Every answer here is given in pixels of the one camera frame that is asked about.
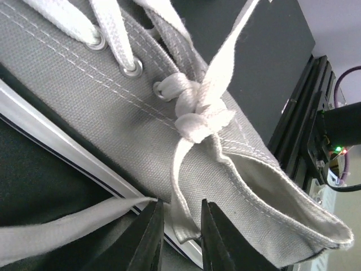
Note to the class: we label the right small circuit board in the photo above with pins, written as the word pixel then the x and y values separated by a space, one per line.
pixel 330 151

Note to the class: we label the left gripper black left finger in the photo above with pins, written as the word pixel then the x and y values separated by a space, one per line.
pixel 139 247

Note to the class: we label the grey sneaker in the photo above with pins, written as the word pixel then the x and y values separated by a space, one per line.
pixel 109 105

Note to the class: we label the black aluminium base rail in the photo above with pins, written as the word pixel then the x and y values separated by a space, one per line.
pixel 297 143

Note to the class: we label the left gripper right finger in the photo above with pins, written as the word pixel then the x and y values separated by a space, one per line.
pixel 223 247

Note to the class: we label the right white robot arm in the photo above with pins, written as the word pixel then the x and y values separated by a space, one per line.
pixel 340 127

